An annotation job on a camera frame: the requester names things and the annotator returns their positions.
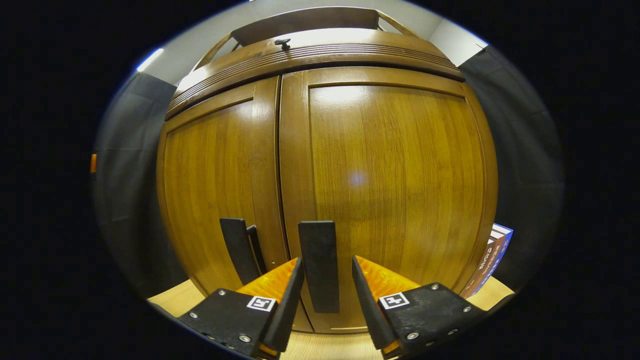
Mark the wooden double-door shoe cabinet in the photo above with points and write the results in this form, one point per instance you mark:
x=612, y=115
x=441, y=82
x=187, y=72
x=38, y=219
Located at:
x=305, y=20

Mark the blue book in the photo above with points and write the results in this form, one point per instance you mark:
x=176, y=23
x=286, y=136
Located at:
x=502, y=250

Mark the wooden shoe cabinet door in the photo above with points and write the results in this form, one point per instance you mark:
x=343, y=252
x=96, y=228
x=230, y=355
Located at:
x=400, y=175
x=215, y=175

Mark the ceiling light strip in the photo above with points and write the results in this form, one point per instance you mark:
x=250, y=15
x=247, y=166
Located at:
x=150, y=60

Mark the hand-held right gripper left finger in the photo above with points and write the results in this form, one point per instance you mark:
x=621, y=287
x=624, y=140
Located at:
x=290, y=310

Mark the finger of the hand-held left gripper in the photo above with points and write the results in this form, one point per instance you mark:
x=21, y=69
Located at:
x=93, y=163

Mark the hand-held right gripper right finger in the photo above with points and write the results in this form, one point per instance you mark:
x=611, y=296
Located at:
x=367, y=310

